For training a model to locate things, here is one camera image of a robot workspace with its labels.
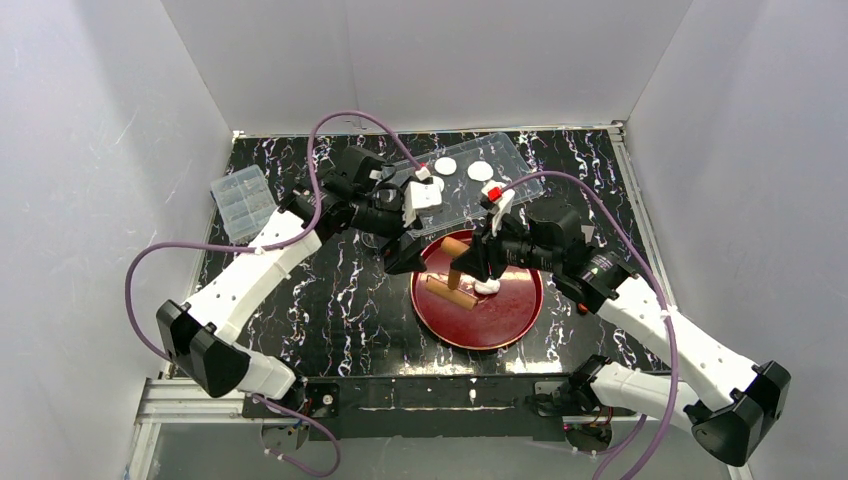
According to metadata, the white dough ball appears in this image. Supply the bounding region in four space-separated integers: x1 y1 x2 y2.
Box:
473 279 501 296

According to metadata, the wooden dough roller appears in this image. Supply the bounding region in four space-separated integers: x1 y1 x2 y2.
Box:
425 237 478 311

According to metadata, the round red tray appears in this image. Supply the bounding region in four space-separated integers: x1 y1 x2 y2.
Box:
410 238 544 351

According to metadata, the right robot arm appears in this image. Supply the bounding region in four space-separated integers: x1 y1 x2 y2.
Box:
451 199 791 467

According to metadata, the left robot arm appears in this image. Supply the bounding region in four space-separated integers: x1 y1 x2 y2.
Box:
156 147 442 400

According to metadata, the flat white dumpling wrapper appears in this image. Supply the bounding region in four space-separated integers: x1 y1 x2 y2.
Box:
434 157 457 176
466 160 494 183

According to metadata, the clear plastic tray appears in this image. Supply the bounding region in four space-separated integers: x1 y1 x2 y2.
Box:
409 133 531 238

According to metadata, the clear compartment screw box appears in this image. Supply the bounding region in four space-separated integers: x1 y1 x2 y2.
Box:
210 165 277 245

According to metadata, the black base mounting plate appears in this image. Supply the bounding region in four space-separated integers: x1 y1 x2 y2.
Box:
241 374 647 444

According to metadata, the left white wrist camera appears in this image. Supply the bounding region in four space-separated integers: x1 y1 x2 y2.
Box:
402 167 443 227

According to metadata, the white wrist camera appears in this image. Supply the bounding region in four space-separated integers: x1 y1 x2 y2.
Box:
402 167 443 227
481 180 515 237

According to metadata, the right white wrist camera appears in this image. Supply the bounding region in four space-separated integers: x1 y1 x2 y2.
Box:
481 180 515 237

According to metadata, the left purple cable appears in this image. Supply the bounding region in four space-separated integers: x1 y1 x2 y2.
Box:
124 109 425 480

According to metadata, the purple cable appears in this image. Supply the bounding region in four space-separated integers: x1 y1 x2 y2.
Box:
124 109 425 480
493 170 682 480

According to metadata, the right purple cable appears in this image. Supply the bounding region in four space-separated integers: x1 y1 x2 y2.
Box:
493 170 682 480

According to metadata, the aluminium frame rail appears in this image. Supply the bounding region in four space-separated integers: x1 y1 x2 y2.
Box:
136 378 244 424

